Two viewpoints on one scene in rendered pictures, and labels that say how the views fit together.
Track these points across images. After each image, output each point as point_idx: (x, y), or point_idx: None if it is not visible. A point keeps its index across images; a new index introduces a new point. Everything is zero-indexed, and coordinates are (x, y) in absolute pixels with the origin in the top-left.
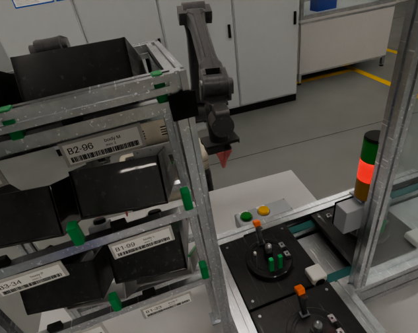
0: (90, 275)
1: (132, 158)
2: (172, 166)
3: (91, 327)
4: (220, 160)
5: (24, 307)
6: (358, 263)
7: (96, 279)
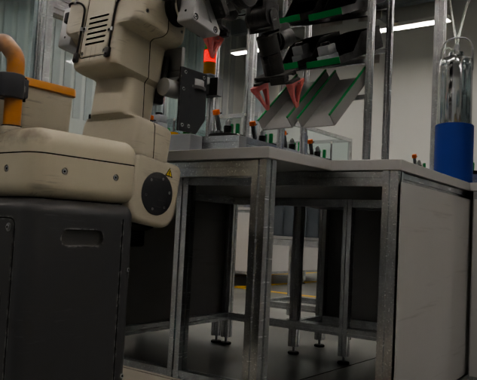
0: (351, 38)
1: (180, 66)
2: (285, 16)
3: (361, 56)
4: (218, 47)
5: (382, 42)
6: (215, 125)
7: (350, 41)
